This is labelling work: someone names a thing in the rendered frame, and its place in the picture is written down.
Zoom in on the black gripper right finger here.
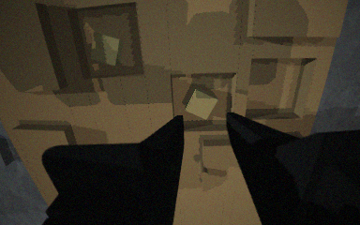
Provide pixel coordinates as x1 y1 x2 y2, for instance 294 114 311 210
227 112 360 225

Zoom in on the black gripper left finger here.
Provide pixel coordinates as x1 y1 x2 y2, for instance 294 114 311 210
41 115 184 225

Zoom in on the olive yellow block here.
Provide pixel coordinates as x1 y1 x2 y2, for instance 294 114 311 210
91 32 124 66
186 86 218 120

